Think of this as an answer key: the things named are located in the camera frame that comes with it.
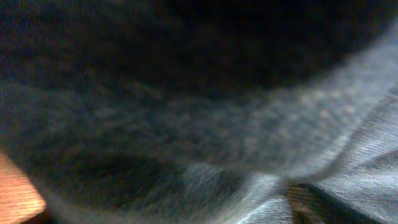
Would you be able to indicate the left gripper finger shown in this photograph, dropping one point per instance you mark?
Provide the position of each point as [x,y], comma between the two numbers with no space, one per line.
[311,205]

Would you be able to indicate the blue denim jeans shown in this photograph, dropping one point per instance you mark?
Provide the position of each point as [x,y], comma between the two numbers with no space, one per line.
[200,111]

